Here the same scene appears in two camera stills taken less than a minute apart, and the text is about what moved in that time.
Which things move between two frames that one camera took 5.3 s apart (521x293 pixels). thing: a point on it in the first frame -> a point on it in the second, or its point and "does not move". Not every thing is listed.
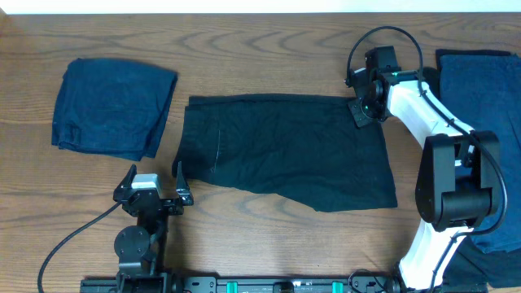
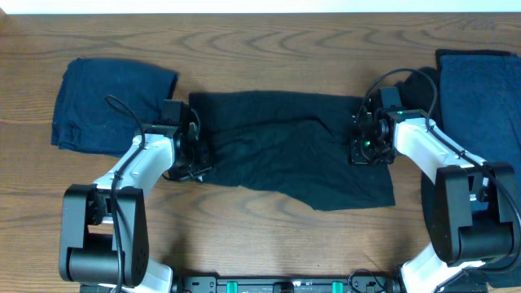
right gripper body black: [364, 113] -> [366, 151]
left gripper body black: [173, 211] -> [198, 162]
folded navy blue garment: [113, 107] does not move
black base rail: [240, 284] does not move
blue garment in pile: [483, 91] does not move
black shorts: [307, 149] does not move
